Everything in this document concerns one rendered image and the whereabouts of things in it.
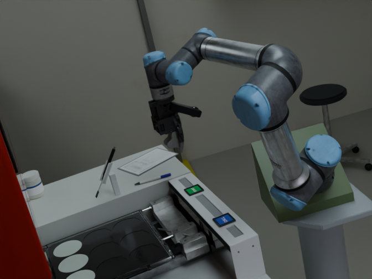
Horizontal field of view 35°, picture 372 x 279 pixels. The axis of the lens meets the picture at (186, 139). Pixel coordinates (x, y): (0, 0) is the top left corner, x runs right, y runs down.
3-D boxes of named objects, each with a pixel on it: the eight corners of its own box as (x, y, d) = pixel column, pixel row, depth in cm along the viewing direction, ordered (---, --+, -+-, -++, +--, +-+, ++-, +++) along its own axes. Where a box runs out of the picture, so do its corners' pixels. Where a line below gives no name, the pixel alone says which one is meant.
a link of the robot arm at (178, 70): (192, 48, 181) (172, 46, 190) (169, 73, 178) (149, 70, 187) (205, 68, 186) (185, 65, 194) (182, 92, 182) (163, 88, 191)
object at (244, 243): (238, 285, 174) (230, 246, 169) (176, 212, 223) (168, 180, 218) (266, 273, 176) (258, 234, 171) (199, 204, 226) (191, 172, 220)
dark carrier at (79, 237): (63, 299, 174) (62, 298, 174) (47, 248, 205) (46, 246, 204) (169, 257, 183) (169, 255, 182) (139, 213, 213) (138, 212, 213)
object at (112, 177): (106, 200, 213) (96, 167, 208) (104, 196, 217) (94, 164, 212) (122, 194, 215) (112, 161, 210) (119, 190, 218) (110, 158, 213)
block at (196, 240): (184, 252, 186) (182, 244, 185) (181, 247, 189) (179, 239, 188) (207, 243, 188) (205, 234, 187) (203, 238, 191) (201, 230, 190)
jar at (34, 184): (29, 201, 227) (21, 180, 223) (26, 195, 233) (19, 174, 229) (46, 195, 228) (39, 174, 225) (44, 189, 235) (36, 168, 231)
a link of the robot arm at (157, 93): (167, 79, 200) (175, 84, 193) (170, 92, 202) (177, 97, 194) (146, 86, 198) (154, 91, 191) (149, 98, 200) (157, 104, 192)
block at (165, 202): (154, 212, 215) (151, 205, 214) (151, 208, 218) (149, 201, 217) (174, 204, 217) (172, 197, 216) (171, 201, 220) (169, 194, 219)
